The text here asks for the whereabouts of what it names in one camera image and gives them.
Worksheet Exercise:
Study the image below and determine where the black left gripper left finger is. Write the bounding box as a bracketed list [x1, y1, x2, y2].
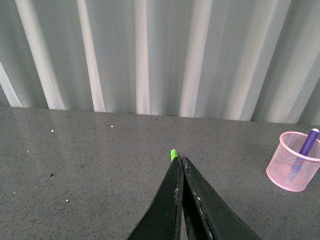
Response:
[128, 156, 184, 240]

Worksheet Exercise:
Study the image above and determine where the green highlighter pen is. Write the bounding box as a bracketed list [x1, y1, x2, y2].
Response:
[170, 149, 178, 163]

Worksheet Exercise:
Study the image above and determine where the pink mesh cup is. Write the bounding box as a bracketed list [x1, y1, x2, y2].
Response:
[266, 131, 320, 192]

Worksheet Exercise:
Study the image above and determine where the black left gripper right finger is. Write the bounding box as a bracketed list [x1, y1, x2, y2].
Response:
[182, 157, 260, 240]

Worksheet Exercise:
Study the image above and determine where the white pleated curtain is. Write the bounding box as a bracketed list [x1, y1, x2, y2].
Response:
[0, 0, 320, 125]

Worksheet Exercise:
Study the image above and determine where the purple highlighter pen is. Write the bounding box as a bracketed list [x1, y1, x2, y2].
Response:
[290, 128, 320, 180]

